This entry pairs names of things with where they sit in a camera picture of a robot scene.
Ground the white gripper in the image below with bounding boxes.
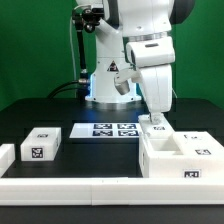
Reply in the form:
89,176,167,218
140,64,172,124

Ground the white cabinet door panel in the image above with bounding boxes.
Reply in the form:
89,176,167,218
173,131,224,156
138,114,174,139

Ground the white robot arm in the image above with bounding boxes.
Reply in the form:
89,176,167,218
72,0,196,124

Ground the white cabinet body box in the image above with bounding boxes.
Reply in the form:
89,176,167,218
139,132,224,178

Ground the white cabinet top block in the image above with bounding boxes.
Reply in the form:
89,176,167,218
20,127,61,161

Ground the white obstacle fence bar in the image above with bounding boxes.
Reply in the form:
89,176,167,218
0,178,224,206

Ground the white side fence block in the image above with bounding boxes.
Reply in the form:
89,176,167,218
0,144,15,178

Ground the white AprilTag base plate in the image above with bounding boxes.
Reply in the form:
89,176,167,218
70,123,141,139

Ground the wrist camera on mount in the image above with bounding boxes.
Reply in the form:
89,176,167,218
114,68,139,95

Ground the black cable bundle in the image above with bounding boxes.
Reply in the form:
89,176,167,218
46,79,90,100

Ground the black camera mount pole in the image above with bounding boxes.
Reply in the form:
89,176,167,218
71,8,100,99

